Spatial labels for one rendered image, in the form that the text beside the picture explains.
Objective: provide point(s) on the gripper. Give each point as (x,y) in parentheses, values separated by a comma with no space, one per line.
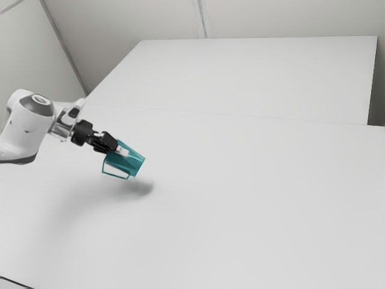
(82,133)

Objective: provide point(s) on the teal faceted mug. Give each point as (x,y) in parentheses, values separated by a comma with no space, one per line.
(127,161)

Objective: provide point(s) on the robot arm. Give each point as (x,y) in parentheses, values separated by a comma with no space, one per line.
(27,126)

